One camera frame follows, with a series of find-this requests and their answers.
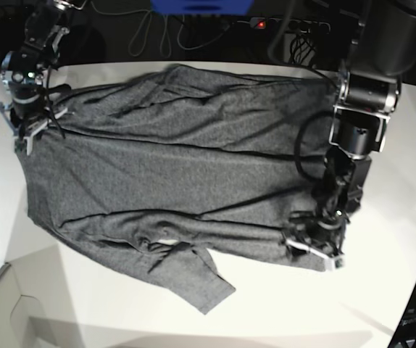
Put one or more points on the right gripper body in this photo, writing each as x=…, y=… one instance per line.
x=27, y=118

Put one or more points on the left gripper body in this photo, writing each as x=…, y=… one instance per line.
x=314, y=238

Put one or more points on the grey long-sleeve t-shirt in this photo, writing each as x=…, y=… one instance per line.
x=147, y=177

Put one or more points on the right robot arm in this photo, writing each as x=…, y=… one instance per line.
x=26, y=72

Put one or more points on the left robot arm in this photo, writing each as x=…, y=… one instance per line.
x=368, y=89

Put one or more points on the blue plastic bin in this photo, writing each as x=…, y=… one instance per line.
x=205, y=7

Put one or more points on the black power strip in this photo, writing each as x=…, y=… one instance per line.
x=294, y=25

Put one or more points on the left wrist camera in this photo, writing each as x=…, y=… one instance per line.
x=335, y=262

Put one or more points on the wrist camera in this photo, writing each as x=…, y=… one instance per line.
x=335, y=262
x=24, y=145

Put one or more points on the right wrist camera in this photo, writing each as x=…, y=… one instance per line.
x=24, y=145

